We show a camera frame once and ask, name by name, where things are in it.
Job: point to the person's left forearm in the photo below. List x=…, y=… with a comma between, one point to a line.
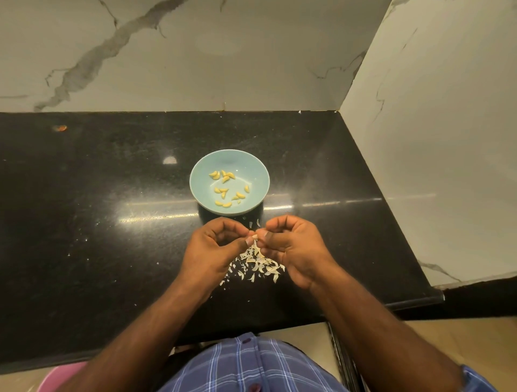
x=129, y=347

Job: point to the black cabinet trim strip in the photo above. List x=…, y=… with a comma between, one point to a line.
x=346, y=359

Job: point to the cluster of peeled garlic cloves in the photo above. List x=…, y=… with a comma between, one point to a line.
x=227, y=175

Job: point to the blue plaid shirt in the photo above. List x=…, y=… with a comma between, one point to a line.
x=257, y=370

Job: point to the person's left hand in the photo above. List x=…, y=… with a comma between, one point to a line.
x=210, y=254

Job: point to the pile of garlic skins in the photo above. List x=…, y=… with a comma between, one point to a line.
x=257, y=262

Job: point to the light blue bowl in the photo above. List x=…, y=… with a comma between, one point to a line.
x=258, y=200

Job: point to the pink plastic bucket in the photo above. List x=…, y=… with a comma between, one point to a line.
x=61, y=378

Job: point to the person's right hand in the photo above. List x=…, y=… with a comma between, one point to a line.
x=300, y=249

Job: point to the small garlic clove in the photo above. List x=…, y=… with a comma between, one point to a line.
x=255, y=235

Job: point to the small orange scrap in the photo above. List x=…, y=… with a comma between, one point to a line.
x=60, y=127

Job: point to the person's right forearm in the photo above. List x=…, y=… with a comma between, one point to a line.
x=394, y=339

